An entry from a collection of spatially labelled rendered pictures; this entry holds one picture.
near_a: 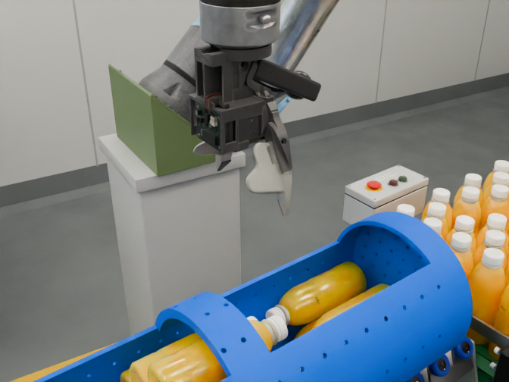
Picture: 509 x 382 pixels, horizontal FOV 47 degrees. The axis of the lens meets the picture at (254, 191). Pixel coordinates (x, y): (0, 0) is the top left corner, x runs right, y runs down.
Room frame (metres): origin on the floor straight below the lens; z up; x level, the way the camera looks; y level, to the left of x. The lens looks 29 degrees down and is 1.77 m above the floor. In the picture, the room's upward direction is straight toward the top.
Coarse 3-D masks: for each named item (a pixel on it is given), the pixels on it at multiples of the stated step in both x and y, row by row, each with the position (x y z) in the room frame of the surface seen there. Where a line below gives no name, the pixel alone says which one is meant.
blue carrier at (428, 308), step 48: (336, 240) 0.96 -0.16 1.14; (384, 240) 0.93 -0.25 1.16; (432, 240) 0.83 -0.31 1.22; (240, 288) 0.81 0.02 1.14; (288, 288) 0.88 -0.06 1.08; (432, 288) 0.75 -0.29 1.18; (144, 336) 0.69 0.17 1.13; (240, 336) 0.59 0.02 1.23; (288, 336) 0.84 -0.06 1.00; (336, 336) 0.63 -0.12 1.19; (384, 336) 0.66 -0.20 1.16; (432, 336) 0.71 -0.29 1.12
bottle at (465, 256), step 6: (450, 246) 1.02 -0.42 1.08; (456, 252) 1.00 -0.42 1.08; (462, 252) 1.00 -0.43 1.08; (468, 252) 1.00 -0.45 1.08; (462, 258) 0.99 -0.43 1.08; (468, 258) 0.99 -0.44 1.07; (462, 264) 0.98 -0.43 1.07; (468, 264) 0.98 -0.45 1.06; (468, 270) 0.98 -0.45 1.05; (468, 276) 0.98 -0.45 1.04
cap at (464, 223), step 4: (460, 216) 1.09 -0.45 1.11; (464, 216) 1.09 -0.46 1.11; (468, 216) 1.09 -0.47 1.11; (456, 220) 1.08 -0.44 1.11; (460, 220) 1.08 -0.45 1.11; (464, 220) 1.08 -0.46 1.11; (468, 220) 1.08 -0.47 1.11; (472, 220) 1.08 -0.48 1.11; (456, 224) 1.08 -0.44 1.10; (460, 224) 1.07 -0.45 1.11; (464, 224) 1.06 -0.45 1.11; (468, 224) 1.06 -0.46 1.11; (472, 224) 1.06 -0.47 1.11; (460, 228) 1.07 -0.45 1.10; (464, 228) 1.06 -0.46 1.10; (468, 228) 1.06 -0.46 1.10; (472, 228) 1.07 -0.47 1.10
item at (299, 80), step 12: (264, 60) 0.66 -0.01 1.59; (264, 72) 0.66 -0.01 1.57; (276, 72) 0.67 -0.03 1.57; (288, 72) 0.68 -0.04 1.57; (300, 72) 0.71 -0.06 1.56; (276, 84) 0.67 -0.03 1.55; (288, 84) 0.68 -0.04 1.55; (300, 84) 0.69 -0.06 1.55; (312, 84) 0.70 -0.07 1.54; (300, 96) 0.70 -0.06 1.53; (312, 96) 0.70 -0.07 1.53
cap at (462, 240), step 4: (460, 232) 1.03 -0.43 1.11; (452, 236) 1.02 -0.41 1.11; (456, 236) 1.01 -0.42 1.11; (460, 236) 1.01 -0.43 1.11; (464, 236) 1.01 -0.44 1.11; (468, 236) 1.01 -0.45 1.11; (452, 240) 1.01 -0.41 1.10; (456, 240) 1.00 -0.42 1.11; (460, 240) 1.00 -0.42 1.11; (464, 240) 1.00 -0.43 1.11; (468, 240) 1.00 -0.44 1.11; (452, 244) 1.01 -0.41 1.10; (456, 244) 1.00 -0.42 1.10; (460, 244) 1.00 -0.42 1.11; (464, 244) 0.99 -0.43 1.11; (468, 244) 1.00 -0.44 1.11; (460, 248) 1.00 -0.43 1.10; (464, 248) 0.99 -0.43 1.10
